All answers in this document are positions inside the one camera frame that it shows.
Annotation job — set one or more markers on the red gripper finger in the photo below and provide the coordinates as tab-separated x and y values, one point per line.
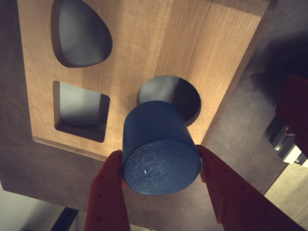
106	197
233	199

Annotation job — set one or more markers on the blue cylinder block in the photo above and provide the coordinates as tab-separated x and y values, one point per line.
158	154

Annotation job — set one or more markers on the wooden shape sorter box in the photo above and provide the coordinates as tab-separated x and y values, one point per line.
154	53

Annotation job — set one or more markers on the black metal bar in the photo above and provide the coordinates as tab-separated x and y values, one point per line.
63	220

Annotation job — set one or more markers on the silver metal table clamp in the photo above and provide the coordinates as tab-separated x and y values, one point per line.
281	139

